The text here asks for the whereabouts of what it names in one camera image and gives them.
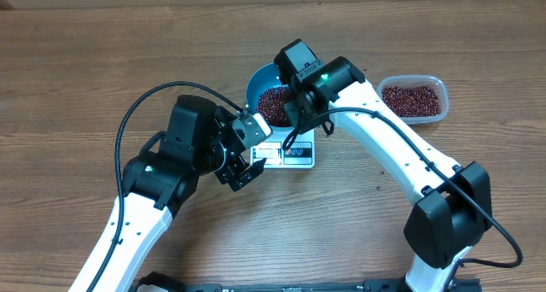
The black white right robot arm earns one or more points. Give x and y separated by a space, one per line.
450 203

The clear plastic bean container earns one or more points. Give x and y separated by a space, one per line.
412 80

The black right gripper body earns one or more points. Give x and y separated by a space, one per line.
304 120

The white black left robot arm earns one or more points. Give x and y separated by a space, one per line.
201 138

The red beans in bowl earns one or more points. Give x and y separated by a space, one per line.
271 106

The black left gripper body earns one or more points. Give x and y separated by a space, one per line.
231 168

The white digital kitchen scale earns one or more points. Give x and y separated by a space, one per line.
301 154

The teal metal bowl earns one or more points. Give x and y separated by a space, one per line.
263 79

